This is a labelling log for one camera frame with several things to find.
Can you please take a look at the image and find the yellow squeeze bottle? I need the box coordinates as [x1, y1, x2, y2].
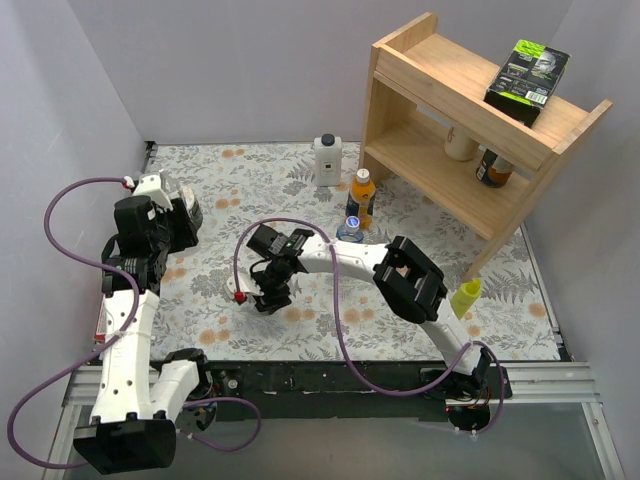
[450, 278, 482, 319]

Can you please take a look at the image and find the dark jar on shelf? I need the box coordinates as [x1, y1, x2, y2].
[476, 150, 515, 188]

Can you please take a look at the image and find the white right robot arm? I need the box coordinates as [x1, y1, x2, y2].
[228, 221, 496, 398]

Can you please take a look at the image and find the wooden shelf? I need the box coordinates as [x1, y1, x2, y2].
[359, 13, 612, 280]

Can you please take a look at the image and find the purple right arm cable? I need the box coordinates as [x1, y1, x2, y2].
[232, 218, 507, 435]

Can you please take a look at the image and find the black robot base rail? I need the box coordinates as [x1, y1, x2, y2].
[207, 361, 512, 429]

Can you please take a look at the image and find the black green product box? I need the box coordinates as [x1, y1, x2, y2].
[484, 39, 571, 127]

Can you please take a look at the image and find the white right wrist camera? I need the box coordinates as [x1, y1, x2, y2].
[225, 272, 262, 305]

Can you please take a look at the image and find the orange juice bottle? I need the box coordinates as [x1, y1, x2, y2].
[345, 168, 376, 230]

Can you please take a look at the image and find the white square lotion bottle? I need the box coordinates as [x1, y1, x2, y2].
[313, 133, 342, 187]

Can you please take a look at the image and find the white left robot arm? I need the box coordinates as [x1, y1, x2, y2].
[73, 192, 213, 475]

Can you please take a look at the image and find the red snack box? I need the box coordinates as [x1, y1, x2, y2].
[93, 305, 106, 343]

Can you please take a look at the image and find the cream cup on shelf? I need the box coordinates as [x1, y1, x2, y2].
[444, 127, 479, 162]

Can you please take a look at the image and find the blue label water bottle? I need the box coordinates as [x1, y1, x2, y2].
[336, 216, 364, 243]

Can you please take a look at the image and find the blue bottle cap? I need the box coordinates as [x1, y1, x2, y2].
[345, 216, 360, 230]

